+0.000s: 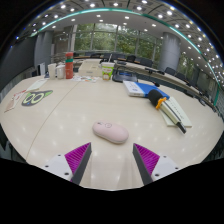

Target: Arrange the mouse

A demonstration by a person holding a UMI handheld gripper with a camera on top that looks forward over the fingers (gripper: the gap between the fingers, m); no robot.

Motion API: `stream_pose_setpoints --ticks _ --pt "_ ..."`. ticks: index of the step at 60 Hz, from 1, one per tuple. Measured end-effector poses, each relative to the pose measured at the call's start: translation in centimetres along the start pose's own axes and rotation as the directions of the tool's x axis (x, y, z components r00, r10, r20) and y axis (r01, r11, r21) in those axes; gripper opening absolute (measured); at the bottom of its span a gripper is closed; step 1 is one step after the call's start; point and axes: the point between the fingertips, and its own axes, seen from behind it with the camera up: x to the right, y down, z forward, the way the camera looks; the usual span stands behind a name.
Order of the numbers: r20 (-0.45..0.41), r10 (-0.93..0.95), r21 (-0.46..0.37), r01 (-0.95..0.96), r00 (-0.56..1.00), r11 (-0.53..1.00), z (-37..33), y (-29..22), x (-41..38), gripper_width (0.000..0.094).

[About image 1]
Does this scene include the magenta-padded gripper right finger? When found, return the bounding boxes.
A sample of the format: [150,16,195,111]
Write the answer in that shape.
[132,143,183,186]

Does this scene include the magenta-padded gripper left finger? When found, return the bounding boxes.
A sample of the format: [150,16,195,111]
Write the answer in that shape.
[43,142,93,186]

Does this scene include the pink computer mouse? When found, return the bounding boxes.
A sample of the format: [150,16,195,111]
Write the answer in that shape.
[92,120,130,145]

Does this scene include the cat face mouse pad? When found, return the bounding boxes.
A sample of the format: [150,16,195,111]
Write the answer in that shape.
[21,89,54,108]

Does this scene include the blue and white folder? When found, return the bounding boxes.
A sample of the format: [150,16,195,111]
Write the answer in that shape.
[122,79,170,98]

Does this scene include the colourful sticker sheet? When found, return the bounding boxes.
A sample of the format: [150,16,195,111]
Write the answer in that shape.
[71,74,101,84]

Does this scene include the long curved conference desk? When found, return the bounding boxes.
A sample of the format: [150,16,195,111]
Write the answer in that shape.
[71,58,221,111]

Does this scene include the white paper booklet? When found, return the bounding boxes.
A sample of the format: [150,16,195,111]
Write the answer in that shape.
[25,78,49,93]

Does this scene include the red printed brochure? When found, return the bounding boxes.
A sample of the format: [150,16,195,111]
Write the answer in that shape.
[3,89,28,113]

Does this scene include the dark conference microphone unit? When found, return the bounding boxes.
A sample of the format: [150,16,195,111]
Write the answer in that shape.
[112,70,139,83]

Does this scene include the white mug with lid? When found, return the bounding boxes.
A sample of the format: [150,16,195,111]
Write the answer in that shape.
[55,64,66,80]

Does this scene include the beige cardboard box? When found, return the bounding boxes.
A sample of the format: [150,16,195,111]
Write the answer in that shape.
[77,61,104,78]

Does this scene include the stack of white paper cups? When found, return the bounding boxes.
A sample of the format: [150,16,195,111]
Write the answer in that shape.
[47,63,57,80]

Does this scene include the red bottle with green band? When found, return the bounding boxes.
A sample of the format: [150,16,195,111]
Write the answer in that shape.
[64,51,74,80]

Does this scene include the green printed paper cup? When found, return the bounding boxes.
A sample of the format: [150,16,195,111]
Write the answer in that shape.
[101,61,115,81]

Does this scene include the white standing panel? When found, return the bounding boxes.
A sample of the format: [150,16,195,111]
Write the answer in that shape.
[37,62,46,77]

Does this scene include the row of dark chairs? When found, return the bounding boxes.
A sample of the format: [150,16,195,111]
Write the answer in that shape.
[73,51,214,101]

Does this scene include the ceiling lights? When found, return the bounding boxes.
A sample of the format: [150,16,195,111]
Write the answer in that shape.
[13,0,224,78]

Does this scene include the black microphone with orange ring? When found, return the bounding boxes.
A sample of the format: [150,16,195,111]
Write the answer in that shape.
[147,88,188,135]

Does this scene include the large dark wall screen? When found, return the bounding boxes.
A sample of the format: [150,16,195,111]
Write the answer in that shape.
[0,36,37,91]

